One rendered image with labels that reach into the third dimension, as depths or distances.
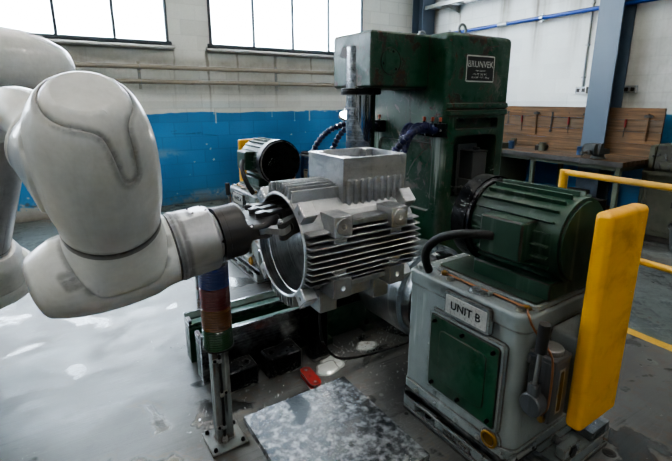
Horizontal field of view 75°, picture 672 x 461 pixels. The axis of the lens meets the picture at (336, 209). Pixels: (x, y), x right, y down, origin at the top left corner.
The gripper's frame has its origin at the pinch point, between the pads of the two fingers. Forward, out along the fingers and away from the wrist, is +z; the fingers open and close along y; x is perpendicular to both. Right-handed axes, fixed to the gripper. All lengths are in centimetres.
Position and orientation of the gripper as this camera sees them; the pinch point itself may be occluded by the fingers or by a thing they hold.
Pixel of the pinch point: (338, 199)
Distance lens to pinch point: 69.6
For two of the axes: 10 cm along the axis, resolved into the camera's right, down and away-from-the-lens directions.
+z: 8.3, -2.5, 5.0
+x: 0.9, 9.4, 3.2
